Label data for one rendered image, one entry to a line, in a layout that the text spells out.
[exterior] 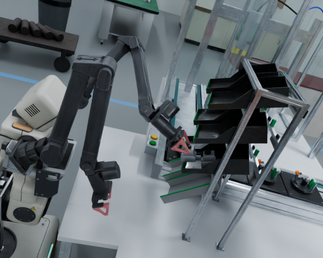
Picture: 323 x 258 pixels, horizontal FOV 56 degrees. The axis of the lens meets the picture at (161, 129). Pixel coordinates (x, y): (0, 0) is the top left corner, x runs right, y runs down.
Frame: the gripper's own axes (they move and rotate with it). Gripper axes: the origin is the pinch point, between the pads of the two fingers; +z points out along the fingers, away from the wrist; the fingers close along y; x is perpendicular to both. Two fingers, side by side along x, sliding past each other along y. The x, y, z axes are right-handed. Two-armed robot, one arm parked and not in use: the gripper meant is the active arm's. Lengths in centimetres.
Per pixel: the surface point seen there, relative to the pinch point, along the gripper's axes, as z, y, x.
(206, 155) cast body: 6.6, -1.7, -4.8
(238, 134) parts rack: 4.2, -9.2, -23.6
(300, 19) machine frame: 19, 128, -68
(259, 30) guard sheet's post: -6, 62, -48
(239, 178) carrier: 47, 38, 11
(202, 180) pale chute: 17.5, 3.8, 9.1
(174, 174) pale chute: 8.9, 8.8, 20.6
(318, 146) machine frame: 105, 116, -20
